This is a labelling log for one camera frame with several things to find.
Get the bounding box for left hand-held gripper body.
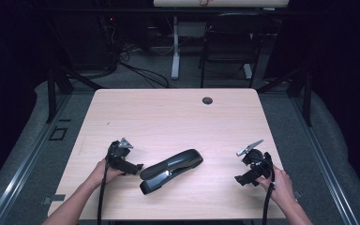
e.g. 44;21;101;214
107;137;135;169

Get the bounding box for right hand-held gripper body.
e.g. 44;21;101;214
236;139;275;180

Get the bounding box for black stapler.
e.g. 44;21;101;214
139;148;204;196

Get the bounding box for person's left hand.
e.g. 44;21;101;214
89;157;125;188

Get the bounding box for person's right hand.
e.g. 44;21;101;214
257;165;295;206

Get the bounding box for black metal stand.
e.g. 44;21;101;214
256;67;313;128
45;60;105;125

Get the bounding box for dark equipment cabinet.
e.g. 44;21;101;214
54;12;118;71

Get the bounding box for white desk leg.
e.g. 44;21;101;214
171;16;181;81

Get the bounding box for black folding chair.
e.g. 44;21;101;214
198;12;272;89

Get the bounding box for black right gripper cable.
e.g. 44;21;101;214
261;153;277;225

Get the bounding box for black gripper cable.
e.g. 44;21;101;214
261;153;277;225
97;160;110;225

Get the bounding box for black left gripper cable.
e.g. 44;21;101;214
97;160;110;225

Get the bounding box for aluminium floor rail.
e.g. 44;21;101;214
0;93;73;225
289;93;360;225

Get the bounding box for black floor cables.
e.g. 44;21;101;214
118;43;172;89

